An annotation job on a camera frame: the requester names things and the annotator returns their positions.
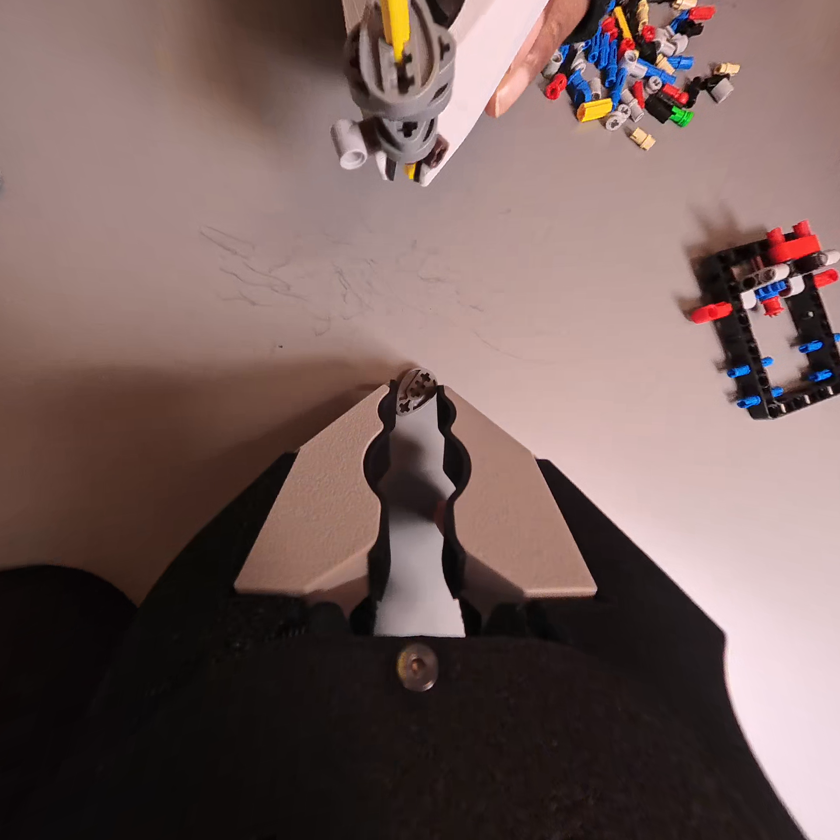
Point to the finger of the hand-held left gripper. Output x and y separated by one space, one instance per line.
358 16
485 59

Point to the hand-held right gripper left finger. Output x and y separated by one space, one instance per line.
315 525

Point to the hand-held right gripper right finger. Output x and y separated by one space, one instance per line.
518 531

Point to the yellow lego axle assembly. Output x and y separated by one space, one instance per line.
394 92

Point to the grey lego disc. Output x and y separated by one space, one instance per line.
417 392

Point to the pile of small lego pieces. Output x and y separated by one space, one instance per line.
630 72

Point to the person's left hand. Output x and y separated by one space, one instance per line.
518 79

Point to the person's right hand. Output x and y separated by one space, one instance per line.
440 513

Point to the black mesh chair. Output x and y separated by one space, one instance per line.
59 656

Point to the black lego frame assembly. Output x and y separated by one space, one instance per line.
741 328

